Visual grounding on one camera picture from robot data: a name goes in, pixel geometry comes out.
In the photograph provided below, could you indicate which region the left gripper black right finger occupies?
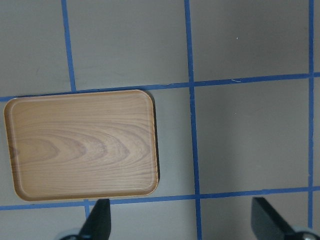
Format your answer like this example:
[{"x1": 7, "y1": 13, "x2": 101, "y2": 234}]
[{"x1": 251, "y1": 197, "x2": 300, "y2": 240}]

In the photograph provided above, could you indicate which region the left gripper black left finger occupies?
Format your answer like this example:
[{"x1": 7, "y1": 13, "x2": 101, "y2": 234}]
[{"x1": 78, "y1": 199, "x2": 111, "y2": 240}]

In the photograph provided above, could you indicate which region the wooden tray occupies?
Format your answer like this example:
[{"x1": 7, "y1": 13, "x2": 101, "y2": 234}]
[{"x1": 3, "y1": 89, "x2": 160, "y2": 202}]

